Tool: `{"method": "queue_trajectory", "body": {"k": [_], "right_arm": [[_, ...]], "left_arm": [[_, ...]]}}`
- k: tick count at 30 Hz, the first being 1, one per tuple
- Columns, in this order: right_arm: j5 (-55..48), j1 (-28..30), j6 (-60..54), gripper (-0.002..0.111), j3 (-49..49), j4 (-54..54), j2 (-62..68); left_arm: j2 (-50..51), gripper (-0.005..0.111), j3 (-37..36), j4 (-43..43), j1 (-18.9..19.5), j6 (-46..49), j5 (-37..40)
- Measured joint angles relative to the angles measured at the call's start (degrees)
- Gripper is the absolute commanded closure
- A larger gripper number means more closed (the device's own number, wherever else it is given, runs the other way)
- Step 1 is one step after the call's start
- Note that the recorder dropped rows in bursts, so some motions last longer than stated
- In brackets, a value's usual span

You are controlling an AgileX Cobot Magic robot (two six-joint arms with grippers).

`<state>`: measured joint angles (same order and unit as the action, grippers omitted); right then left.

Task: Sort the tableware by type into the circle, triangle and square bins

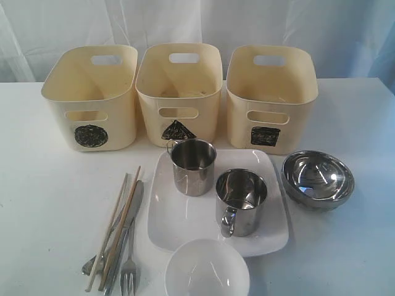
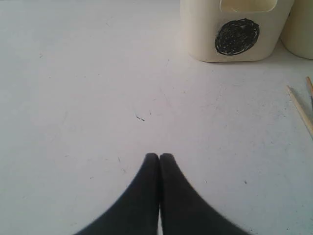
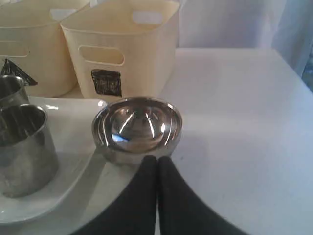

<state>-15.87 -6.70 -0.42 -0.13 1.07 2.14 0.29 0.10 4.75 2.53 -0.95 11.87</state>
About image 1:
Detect white curtain backdrop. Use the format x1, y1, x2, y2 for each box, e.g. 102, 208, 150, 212
1, 1, 394, 89

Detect steel bowl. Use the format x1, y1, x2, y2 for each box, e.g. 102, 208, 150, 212
281, 150, 355, 212

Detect cream bin with circle mark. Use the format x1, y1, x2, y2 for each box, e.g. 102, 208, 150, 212
41, 45, 138, 152

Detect white ceramic bowl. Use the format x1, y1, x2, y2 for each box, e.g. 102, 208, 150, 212
164, 239, 250, 295

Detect steel fork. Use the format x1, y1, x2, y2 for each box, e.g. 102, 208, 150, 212
120, 223, 137, 296

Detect steel spoon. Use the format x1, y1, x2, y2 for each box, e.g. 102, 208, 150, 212
81, 210, 133, 276

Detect cream bin with triangle mark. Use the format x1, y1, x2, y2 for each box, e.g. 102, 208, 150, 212
136, 43, 223, 147

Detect steel table knife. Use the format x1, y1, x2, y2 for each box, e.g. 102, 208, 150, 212
103, 180, 144, 295

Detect steel mug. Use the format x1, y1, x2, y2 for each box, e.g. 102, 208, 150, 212
167, 138, 217, 197
215, 168, 268, 238

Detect cream bin with square mark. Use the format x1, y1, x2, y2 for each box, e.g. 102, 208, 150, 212
226, 45, 318, 155

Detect steel mug front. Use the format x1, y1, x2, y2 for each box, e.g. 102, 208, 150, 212
215, 168, 268, 238

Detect white square plate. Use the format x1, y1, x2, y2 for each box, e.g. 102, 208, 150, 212
148, 149, 289, 257

